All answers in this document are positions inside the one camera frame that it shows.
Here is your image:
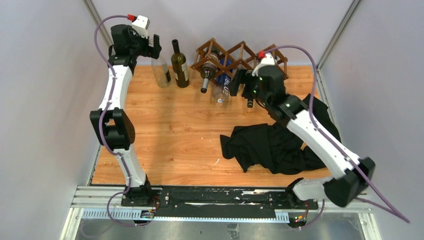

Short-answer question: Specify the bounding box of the dark green wine bottle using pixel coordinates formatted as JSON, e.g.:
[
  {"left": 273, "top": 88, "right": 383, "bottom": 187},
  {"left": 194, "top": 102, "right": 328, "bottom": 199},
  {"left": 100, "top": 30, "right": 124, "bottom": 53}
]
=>
[{"left": 171, "top": 39, "right": 190, "bottom": 88}]

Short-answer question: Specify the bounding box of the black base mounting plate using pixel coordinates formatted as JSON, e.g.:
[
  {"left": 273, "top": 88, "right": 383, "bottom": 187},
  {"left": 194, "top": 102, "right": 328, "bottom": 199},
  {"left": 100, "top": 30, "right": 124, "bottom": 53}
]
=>
[{"left": 121, "top": 185, "right": 319, "bottom": 219}]

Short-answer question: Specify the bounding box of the blue labelled clear bottle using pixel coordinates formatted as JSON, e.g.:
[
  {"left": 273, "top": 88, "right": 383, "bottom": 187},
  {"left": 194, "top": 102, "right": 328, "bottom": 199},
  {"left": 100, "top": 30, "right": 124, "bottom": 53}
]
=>
[{"left": 213, "top": 69, "right": 233, "bottom": 105}]

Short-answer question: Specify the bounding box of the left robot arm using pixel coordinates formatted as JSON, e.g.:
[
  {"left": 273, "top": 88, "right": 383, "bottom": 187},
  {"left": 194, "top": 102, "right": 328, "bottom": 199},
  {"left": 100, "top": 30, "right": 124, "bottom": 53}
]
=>
[{"left": 89, "top": 22, "right": 162, "bottom": 206}]

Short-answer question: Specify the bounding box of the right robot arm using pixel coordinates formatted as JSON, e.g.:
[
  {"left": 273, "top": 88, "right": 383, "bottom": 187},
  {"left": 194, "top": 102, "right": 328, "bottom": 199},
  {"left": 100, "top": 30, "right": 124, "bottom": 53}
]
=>
[{"left": 229, "top": 66, "right": 376, "bottom": 207}]

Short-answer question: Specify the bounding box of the aluminium frame rail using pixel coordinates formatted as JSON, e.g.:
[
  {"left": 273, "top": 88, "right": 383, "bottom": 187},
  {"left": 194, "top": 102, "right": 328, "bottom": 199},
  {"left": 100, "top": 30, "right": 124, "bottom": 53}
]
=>
[{"left": 60, "top": 185, "right": 381, "bottom": 240}]

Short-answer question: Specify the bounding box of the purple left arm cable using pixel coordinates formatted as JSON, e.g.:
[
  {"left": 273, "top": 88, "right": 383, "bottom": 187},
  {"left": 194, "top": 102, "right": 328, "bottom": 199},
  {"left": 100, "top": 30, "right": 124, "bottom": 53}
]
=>
[{"left": 79, "top": 14, "right": 153, "bottom": 239}]

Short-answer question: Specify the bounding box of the black cloth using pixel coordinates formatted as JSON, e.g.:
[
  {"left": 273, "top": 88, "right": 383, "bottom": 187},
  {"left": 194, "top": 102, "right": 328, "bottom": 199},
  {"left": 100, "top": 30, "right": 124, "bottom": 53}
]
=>
[{"left": 219, "top": 93, "right": 344, "bottom": 175}]

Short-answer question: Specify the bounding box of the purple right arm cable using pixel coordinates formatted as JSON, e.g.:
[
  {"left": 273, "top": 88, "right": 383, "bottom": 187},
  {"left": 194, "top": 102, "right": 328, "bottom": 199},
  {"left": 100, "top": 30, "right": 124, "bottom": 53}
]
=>
[{"left": 258, "top": 44, "right": 411, "bottom": 231}]

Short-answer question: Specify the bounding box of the brown wooden wine rack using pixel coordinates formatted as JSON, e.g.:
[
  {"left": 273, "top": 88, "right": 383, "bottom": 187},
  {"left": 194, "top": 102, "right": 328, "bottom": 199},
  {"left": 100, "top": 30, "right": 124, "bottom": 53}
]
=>
[{"left": 190, "top": 37, "right": 289, "bottom": 91}]

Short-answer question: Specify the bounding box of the brown bottle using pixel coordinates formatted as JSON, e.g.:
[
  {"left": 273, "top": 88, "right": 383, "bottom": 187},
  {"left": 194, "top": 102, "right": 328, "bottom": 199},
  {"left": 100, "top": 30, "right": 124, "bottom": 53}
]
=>
[{"left": 200, "top": 47, "right": 220, "bottom": 94}]

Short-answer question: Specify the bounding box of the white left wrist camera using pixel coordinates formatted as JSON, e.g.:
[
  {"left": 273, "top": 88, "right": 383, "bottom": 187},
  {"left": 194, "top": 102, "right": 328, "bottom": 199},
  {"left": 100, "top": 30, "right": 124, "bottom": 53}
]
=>
[{"left": 131, "top": 15, "right": 150, "bottom": 39}]

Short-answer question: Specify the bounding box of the tall clear glass bottle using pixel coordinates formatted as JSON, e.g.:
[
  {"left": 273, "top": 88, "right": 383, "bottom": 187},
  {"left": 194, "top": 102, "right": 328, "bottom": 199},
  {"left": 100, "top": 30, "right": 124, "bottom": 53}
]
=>
[{"left": 151, "top": 55, "right": 171, "bottom": 88}]

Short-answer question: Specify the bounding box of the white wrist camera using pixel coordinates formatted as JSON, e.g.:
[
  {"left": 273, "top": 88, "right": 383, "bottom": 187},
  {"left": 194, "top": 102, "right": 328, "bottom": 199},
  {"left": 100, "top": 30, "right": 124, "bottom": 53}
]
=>
[
  {"left": 251, "top": 51, "right": 276, "bottom": 77},
  {"left": 131, "top": 15, "right": 150, "bottom": 39}
]

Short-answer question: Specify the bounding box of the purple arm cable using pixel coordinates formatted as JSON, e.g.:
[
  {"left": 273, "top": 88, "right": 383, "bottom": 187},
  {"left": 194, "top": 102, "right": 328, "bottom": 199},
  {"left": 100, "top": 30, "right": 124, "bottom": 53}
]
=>
[
  {"left": 258, "top": 44, "right": 411, "bottom": 231},
  {"left": 79, "top": 14, "right": 153, "bottom": 239}
]

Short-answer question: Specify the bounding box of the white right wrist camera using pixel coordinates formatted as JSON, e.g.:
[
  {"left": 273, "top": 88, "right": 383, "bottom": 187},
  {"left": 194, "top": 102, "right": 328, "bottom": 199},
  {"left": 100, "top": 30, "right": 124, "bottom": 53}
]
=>
[{"left": 251, "top": 51, "right": 276, "bottom": 77}]

